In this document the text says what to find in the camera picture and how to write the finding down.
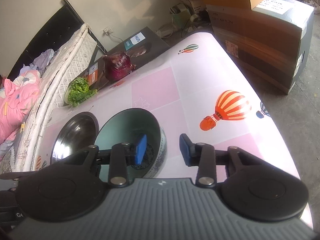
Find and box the green ceramic bowl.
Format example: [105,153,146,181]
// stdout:
[95,108,167,180]

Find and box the large steel bowl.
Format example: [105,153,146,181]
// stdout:
[50,112,99,164]

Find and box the pink balloon tablecloth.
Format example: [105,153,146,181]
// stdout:
[32,33,298,178]

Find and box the napa cabbage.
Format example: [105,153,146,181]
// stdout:
[65,77,97,107]

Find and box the white mattress bed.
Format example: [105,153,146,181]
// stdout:
[1,23,97,174]

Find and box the dark printed flat box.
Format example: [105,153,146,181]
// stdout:
[78,27,169,90]

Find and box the pink blanket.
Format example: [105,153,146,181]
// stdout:
[1,70,40,142]

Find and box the large dark carton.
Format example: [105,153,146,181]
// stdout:
[207,0,315,94]

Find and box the black headboard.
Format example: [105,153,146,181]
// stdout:
[8,0,84,80]

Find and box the wall power socket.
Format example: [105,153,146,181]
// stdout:
[103,27,113,36]

